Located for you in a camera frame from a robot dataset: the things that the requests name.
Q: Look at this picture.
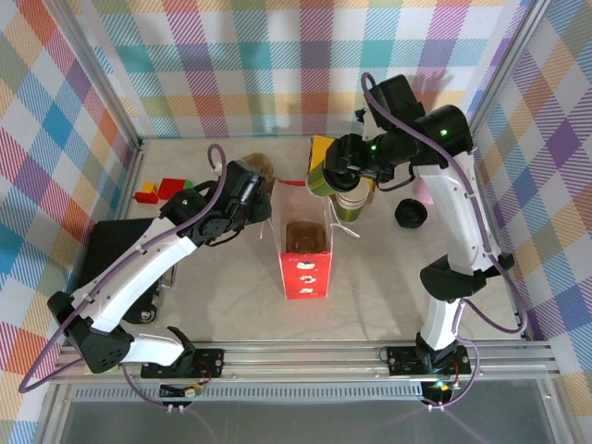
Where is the slotted metal cable duct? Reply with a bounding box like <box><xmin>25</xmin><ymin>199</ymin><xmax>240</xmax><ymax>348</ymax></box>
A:
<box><xmin>71</xmin><ymin>386</ymin><xmax>554</xmax><ymax>404</ymax></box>

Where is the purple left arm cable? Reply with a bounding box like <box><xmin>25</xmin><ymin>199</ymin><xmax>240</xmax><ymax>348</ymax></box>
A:
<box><xmin>18</xmin><ymin>143</ymin><xmax>228</xmax><ymax>394</ymax></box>

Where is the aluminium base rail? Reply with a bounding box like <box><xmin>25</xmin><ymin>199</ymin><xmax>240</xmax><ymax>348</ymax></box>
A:
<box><xmin>49</xmin><ymin>339</ymin><xmax>563</xmax><ymax>385</ymax></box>

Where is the lidded green paper cup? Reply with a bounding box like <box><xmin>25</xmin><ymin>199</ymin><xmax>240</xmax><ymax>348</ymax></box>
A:
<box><xmin>304</xmin><ymin>161</ymin><xmax>346</xmax><ymax>199</ymax></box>

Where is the aluminium frame post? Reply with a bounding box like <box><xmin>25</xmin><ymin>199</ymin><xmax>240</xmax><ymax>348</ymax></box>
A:
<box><xmin>462</xmin><ymin>0</ymin><xmax>554</xmax><ymax>138</ymax></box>
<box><xmin>48</xmin><ymin>0</ymin><xmax>144</xmax><ymax>149</ymax></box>

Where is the small circuit board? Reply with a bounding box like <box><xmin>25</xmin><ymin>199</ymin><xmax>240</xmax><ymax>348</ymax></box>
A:
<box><xmin>423</xmin><ymin>378</ymin><xmax>459</xmax><ymax>395</ymax></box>
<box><xmin>159</xmin><ymin>381</ymin><xmax>205</xmax><ymax>400</ymax></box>

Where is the red white paper bag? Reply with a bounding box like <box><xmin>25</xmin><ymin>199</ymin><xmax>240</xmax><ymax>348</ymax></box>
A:
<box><xmin>260</xmin><ymin>178</ymin><xmax>362</xmax><ymax>301</ymax></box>

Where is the black equipment case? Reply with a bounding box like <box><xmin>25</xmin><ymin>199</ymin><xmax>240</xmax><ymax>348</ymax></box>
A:
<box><xmin>76</xmin><ymin>219</ymin><xmax>178</xmax><ymax>325</ymax></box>

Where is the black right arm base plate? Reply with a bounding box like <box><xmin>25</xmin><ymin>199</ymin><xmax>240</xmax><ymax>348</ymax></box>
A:
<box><xmin>386</xmin><ymin>344</ymin><xmax>473</xmax><ymax>376</ymax></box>

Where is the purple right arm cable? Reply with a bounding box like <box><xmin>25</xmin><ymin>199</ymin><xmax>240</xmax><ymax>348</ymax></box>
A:
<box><xmin>360</xmin><ymin>71</ymin><xmax>531</xmax><ymax>334</ymax></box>

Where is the pink cup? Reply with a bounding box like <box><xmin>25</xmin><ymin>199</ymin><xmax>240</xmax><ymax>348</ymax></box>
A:
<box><xmin>414</xmin><ymin>178</ymin><xmax>436</xmax><ymax>208</ymax></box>

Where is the aluminium back rail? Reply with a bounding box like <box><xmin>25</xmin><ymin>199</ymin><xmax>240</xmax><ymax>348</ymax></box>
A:
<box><xmin>137</xmin><ymin>130</ymin><xmax>325</xmax><ymax>141</ymax></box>

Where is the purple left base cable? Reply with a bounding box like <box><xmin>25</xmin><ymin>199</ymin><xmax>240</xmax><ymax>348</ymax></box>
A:
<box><xmin>120</xmin><ymin>363</ymin><xmax>186</xmax><ymax>411</ymax></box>

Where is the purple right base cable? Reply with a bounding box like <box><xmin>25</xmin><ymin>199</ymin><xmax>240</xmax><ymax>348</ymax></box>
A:
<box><xmin>427</xmin><ymin>300</ymin><xmax>485</xmax><ymax>411</ymax></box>

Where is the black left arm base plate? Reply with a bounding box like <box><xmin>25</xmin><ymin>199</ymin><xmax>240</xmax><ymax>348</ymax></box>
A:
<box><xmin>140</xmin><ymin>346</ymin><xmax>227</xmax><ymax>379</ymax></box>

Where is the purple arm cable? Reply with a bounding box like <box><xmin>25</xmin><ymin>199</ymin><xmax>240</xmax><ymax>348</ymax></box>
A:
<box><xmin>360</xmin><ymin>71</ymin><xmax>531</xmax><ymax>334</ymax></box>
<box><xmin>18</xmin><ymin>143</ymin><xmax>228</xmax><ymax>394</ymax></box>

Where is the brown pulp cup carrier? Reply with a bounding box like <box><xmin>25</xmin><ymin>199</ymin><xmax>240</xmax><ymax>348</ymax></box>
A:
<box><xmin>242</xmin><ymin>153</ymin><xmax>278</xmax><ymax>193</ymax></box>
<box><xmin>284</xmin><ymin>220</ymin><xmax>328</xmax><ymax>254</ymax></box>

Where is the black plastic cup lid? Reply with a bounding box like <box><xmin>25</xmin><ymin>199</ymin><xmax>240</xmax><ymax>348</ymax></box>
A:
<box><xmin>323</xmin><ymin>166</ymin><xmax>363</xmax><ymax>192</ymax></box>
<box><xmin>394</xmin><ymin>198</ymin><xmax>428</xmax><ymax>229</ymax></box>

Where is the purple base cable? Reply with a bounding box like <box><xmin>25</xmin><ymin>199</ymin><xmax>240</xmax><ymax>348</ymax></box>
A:
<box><xmin>120</xmin><ymin>363</ymin><xmax>186</xmax><ymax>411</ymax></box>
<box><xmin>427</xmin><ymin>300</ymin><xmax>485</xmax><ymax>411</ymax></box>

